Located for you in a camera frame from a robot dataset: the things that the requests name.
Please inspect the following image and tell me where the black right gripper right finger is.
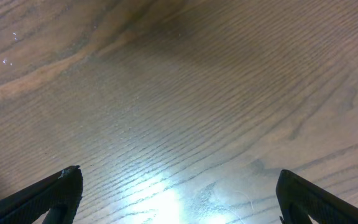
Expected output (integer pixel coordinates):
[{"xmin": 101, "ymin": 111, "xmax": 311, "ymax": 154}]
[{"xmin": 276, "ymin": 169, "xmax": 358, "ymax": 224}]

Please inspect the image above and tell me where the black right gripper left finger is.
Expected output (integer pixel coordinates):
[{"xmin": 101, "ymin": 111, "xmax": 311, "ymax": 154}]
[{"xmin": 0, "ymin": 166, "xmax": 83, "ymax": 224}]

